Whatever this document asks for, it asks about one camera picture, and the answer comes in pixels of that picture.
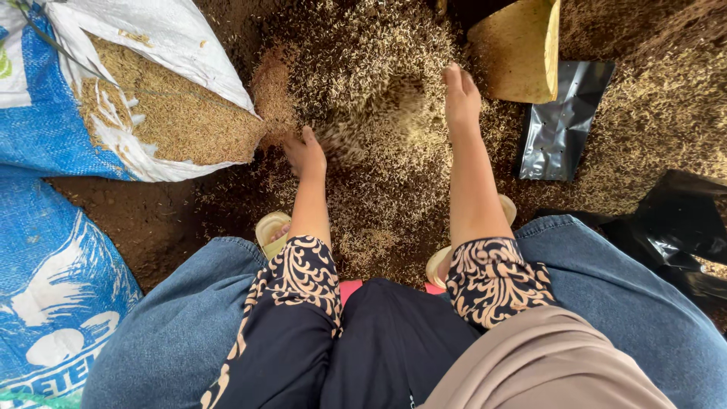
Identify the person's left hand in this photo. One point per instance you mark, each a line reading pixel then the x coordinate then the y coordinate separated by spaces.
pixel 306 159

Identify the person's right hand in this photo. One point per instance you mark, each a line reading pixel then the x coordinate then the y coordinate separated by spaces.
pixel 463 108

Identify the person's left fingers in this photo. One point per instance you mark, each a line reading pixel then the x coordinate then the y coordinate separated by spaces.
pixel 291 149

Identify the cream sandal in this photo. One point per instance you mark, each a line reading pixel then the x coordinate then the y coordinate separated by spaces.
pixel 438 266
pixel 271 224

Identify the scattered rice husk heap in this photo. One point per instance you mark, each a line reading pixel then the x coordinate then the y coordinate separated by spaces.
pixel 386 113

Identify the golden rice husk filling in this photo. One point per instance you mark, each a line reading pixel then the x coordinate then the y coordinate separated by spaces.
pixel 182 119

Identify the pink stool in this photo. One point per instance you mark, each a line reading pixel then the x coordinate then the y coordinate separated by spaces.
pixel 349 289

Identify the black beige patterned top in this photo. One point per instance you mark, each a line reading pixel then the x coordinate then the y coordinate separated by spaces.
pixel 295 318

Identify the open white blue woven sack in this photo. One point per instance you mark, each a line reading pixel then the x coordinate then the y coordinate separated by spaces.
pixel 62 85

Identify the tan curved scoop container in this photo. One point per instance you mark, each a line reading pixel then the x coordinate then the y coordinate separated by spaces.
pixel 517 51

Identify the silver black plastic grow bag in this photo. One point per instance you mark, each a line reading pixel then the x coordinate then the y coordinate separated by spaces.
pixel 559 122

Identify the closed blue printed woven sack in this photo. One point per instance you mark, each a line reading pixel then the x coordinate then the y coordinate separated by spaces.
pixel 51 295

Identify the beige headscarf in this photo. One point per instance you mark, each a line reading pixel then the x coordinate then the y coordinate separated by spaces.
pixel 539 369

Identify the blue denim jeans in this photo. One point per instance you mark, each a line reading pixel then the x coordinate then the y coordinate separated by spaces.
pixel 625 318

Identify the pile of black plastic bags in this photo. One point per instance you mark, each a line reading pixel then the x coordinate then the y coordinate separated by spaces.
pixel 676 227

